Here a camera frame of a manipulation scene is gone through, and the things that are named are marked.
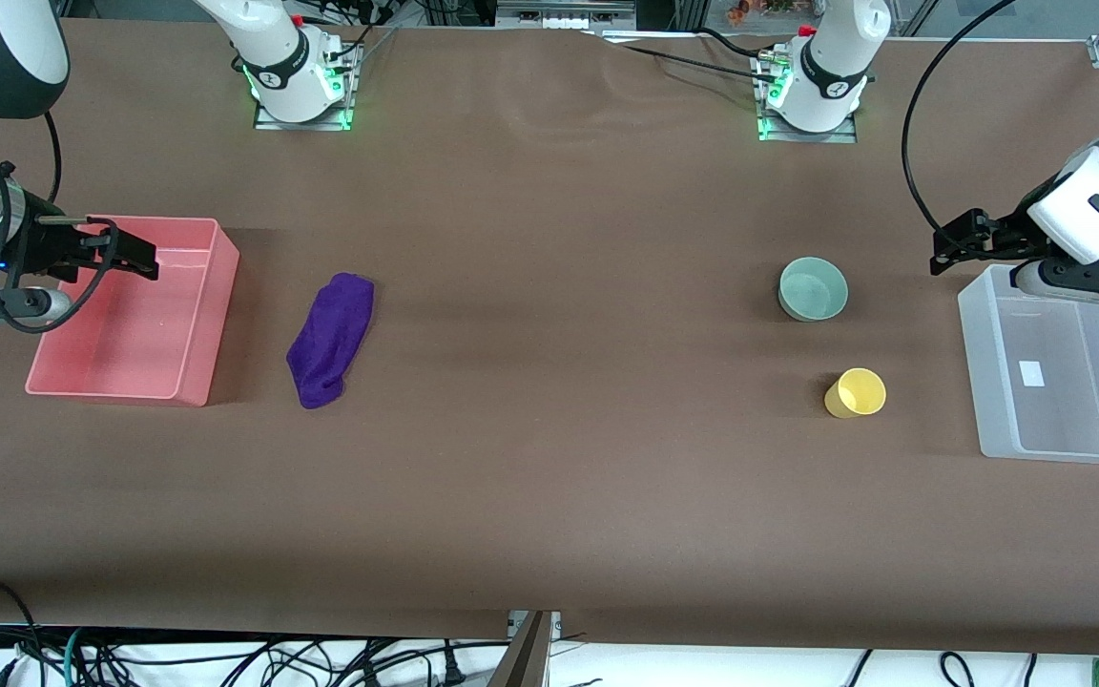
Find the orange background item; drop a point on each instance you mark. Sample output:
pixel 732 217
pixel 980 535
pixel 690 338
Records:
pixel 738 11

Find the green bowl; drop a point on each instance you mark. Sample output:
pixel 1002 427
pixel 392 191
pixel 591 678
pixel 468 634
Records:
pixel 812 291

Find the white label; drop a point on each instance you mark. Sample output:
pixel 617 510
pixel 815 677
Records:
pixel 1032 374

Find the clear plastic bin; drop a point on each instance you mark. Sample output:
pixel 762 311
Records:
pixel 1065 410

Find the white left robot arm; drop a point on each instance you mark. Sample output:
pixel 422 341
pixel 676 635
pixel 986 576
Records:
pixel 836 57

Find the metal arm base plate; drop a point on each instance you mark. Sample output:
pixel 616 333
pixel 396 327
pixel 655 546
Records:
pixel 843 135
pixel 345 91

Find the purple cloth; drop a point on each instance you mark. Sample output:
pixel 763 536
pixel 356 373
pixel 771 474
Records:
pixel 330 334

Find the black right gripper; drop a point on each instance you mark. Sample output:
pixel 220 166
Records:
pixel 42 250

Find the brown table cover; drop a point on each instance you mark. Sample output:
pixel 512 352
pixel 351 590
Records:
pixel 559 401

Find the pink plastic bin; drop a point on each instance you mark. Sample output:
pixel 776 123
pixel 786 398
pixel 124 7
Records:
pixel 149 343

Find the yellow cup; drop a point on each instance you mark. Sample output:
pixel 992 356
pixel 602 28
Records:
pixel 857 393

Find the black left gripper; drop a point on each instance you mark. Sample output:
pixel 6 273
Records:
pixel 1005 236

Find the metal table edge bracket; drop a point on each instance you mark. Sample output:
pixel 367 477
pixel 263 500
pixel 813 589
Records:
pixel 528 658

